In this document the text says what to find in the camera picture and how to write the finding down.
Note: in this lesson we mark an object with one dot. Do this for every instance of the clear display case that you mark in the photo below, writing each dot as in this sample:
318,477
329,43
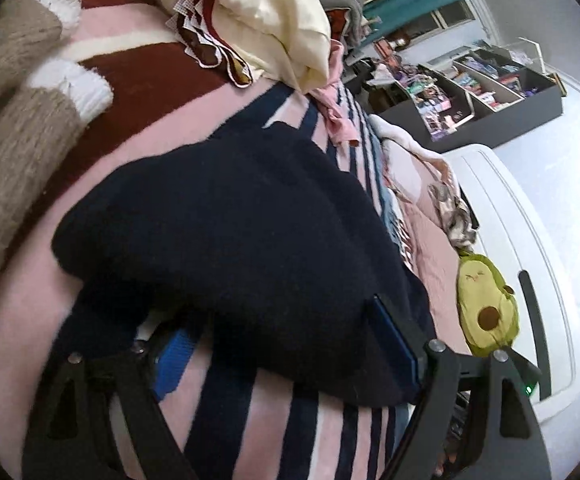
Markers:
530,57

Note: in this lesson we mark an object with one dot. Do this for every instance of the navy planet print sweater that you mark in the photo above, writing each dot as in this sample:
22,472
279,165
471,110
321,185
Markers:
220,220

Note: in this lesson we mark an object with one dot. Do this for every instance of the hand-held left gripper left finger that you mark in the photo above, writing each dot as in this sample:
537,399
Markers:
172,365

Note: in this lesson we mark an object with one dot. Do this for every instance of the beige knit sweater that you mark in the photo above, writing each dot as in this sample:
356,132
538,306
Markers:
15,160

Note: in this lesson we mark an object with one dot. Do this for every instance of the pink and white fleece blanket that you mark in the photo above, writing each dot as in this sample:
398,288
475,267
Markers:
410,150

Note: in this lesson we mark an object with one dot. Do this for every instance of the pink garment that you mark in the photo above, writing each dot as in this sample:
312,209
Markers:
337,115

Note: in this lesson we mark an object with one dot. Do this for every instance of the white bed headboard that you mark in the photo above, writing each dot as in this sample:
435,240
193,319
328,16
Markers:
510,220

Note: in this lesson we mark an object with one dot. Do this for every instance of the striped printed blanket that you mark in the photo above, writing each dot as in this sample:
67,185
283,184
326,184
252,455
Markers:
170,70

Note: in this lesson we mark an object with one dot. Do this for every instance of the pink striped pillow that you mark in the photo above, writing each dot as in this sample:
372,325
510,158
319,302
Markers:
435,270

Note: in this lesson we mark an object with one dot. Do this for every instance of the green avocado plush toy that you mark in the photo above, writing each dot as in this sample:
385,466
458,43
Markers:
485,295

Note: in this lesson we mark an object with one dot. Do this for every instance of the grey clothes pile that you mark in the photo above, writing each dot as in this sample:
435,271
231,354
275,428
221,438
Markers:
345,12

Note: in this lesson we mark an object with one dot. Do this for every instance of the cream dress with lace trim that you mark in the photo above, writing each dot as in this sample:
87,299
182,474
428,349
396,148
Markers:
275,20

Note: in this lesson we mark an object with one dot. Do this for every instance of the window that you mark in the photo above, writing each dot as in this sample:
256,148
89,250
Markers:
445,17

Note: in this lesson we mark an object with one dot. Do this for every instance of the dark bookshelf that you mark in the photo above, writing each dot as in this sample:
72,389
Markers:
510,110

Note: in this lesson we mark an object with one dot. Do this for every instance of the grey patterned cloth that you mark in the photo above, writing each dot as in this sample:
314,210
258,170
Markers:
452,215

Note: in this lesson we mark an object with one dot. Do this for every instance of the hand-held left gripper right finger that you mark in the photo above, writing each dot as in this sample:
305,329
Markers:
395,340

